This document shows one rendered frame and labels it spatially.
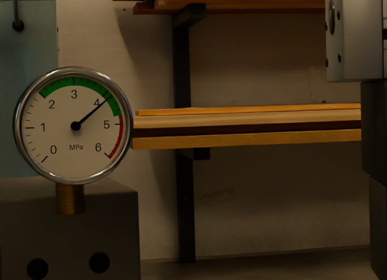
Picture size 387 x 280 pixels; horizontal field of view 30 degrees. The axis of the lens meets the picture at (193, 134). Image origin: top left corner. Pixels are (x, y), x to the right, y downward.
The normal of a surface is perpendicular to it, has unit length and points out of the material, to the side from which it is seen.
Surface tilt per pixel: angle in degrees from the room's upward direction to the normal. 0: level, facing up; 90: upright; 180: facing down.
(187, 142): 90
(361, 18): 90
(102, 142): 90
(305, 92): 90
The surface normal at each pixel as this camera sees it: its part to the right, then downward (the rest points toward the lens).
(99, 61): 0.18, 0.05
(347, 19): -0.08, 0.05
